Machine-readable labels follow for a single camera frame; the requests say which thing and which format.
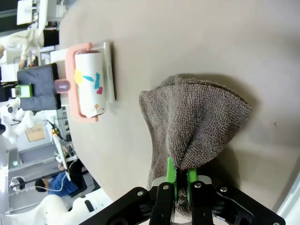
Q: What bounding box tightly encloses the white shelf unit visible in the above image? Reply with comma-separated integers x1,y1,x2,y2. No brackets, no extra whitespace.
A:
16,0,47,25

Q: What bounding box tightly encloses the white cable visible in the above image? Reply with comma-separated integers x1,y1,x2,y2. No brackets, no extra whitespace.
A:
48,158,78,194

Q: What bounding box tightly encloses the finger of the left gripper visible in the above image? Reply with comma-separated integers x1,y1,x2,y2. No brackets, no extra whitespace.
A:
11,84,33,98

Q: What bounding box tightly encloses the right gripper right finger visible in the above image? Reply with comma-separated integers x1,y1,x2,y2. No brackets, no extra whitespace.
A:
187,167,287,225

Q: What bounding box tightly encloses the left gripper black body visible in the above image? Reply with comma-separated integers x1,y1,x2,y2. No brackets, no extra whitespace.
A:
0,81,18,102

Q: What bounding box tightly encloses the brown terry towel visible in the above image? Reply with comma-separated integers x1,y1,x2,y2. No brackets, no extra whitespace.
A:
138,74,253,216

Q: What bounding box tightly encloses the person in blue shirt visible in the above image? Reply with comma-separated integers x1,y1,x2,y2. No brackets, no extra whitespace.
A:
35,161,79,197

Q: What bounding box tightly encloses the pink lint roller black grip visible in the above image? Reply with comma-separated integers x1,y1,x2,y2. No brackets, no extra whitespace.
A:
16,42,108,123

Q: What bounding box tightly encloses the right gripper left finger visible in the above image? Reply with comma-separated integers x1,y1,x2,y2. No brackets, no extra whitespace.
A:
92,156,177,225

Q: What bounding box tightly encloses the person in cream sweater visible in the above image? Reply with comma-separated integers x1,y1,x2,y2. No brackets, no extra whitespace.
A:
0,28,45,64

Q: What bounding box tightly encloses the cardboard box with label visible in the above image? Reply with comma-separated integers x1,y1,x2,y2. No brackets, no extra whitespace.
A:
25,123,45,143

